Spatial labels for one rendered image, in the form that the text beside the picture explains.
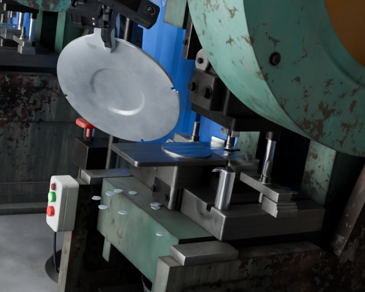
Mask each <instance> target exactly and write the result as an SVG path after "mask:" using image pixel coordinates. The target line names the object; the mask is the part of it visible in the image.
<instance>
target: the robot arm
mask: <svg viewBox="0 0 365 292"><path fill-rule="evenodd" d="M68 12H69V16H70V22H71V26H74V27H80V28H84V29H88V30H91V29H92V27H95V28H94V34H90V35H85V41H86V42H87V43H91V44H93V45H96V46H99V47H101V48H104V49H105V50H106V51H107V52H108V53H112V52H113V51H114V50H115V49H116V44H115V37H116V38H119V29H120V21H121V14H122V15H124V16H125V17H127V18H128V19H130V20H132V21H134V22H135V23H137V24H139V25H141V26H142V27H144V28H146V29H150V28H151V27H152V26H153V25H154V24H155V23H156V21H157V19H158V16H159V12H160V7H159V6H158V5H156V4H154V3H153V2H151V1H149V0H70V4H69V6H68ZM71 14H72V15H73V19H74V21H72V15H71Z"/></svg>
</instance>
